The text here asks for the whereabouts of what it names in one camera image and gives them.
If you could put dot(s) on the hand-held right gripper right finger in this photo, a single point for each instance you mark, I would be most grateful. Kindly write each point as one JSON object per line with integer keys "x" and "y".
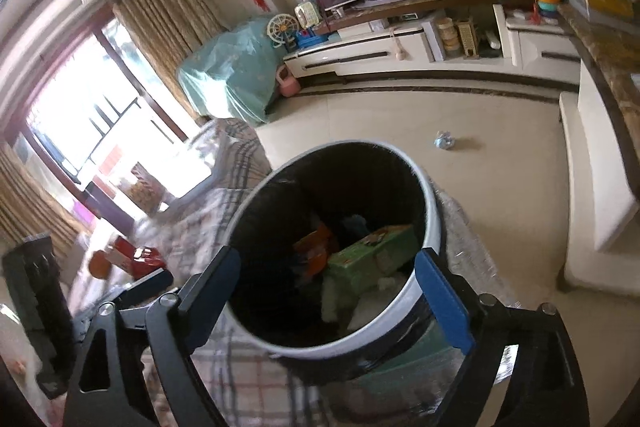
{"x": 442, "y": 302}

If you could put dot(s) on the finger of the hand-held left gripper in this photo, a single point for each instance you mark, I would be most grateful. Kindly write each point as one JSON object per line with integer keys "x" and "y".
{"x": 145, "y": 287}

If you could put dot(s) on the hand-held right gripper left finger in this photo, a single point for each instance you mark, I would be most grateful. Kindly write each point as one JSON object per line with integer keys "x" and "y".
{"x": 217, "y": 292}

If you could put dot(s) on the white bin with black bag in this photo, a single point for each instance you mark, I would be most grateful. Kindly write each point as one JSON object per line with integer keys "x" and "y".
{"x": 280, "y": 257}

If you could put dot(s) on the red box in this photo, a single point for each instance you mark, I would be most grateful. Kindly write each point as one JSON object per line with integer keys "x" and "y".
{"x": 120, "y": 257}

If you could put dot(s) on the orange round object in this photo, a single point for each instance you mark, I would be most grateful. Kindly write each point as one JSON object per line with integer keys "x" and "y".
{"x": 99, "y": 267}

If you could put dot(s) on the green cardboard box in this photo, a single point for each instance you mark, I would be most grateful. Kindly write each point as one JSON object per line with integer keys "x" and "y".
{"x": 372, "y": 257}

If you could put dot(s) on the purple box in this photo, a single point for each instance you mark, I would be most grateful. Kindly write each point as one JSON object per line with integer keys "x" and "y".
{"x": 85, "y": 213}

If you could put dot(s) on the patterned cardboard box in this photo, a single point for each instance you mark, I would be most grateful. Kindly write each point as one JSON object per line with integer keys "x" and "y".
{"x": 147, "y": 187}

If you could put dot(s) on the white crumpled paper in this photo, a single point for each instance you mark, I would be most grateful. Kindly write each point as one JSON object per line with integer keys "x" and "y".
{"x": 340, "y": 302}

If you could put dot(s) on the beige patterned curtain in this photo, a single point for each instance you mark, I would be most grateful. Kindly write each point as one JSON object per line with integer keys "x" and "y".
{"x": 35, "y": 202}
{"x": 165, "y": 17}

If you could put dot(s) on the orange snack packet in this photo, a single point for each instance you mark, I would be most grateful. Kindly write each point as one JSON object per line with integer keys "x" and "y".
{"x": 315, "y": 252}

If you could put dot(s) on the crumpled bluish wrapper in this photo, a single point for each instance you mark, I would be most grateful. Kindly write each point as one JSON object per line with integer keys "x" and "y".
{"x": 444, "y": 141}

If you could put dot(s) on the brown framed balcony window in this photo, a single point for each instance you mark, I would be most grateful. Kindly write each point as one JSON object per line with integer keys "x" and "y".
{"x": 95, "y": 122}

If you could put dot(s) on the white cabinet with marble top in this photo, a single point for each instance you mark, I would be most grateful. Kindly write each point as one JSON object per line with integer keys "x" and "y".
{"x": 600, "y": 187}

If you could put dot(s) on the teal covered furniture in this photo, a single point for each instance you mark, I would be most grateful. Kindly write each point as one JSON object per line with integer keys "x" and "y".
{"x": 230, "y": 72}

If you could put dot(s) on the pink watering can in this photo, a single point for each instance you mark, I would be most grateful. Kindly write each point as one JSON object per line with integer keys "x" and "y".
{"x": 289, "y": 83}

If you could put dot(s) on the white television cabinet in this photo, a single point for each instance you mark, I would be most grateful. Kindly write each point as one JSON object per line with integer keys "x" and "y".
{"x": 450, "y": 62}

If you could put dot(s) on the pink hand paddle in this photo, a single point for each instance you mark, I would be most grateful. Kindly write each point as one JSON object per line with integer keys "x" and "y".
{"x": 399, "y": 47}

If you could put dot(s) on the wooden abacus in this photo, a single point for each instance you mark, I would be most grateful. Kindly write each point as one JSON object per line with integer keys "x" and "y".
{"x": 469, "y": 39}

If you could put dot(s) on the white remote control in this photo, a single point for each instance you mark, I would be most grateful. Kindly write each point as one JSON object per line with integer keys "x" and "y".
{"x": 492, "y": 41}

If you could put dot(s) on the stack of beige jars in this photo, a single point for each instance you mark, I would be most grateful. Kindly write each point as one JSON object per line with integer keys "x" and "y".
{"x": 447, "y": 36}

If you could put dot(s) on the blue toy basket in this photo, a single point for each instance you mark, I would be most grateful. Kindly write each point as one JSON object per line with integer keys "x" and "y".
{"x": 311, "y": 41}

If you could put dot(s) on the ferris wheel toy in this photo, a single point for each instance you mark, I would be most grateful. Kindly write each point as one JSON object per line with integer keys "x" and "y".
{"x": 280, "y": 31}

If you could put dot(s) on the green toy box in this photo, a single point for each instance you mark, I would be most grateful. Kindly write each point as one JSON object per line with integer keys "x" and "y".
{"x": 306, "y": 14}

